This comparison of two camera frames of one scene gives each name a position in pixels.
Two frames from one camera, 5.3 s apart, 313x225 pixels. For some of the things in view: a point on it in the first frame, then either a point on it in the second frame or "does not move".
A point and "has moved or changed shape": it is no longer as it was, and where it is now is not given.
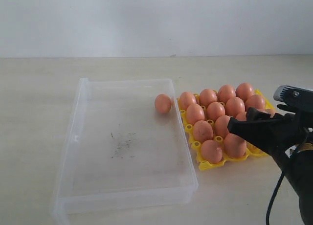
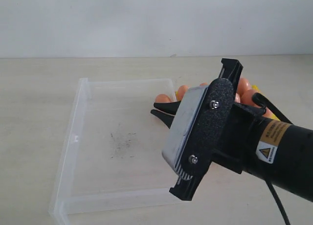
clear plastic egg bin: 117,150 does not move
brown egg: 163,103 does not move
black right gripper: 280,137 -> 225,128
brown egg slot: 186,99 has moved or changed shape
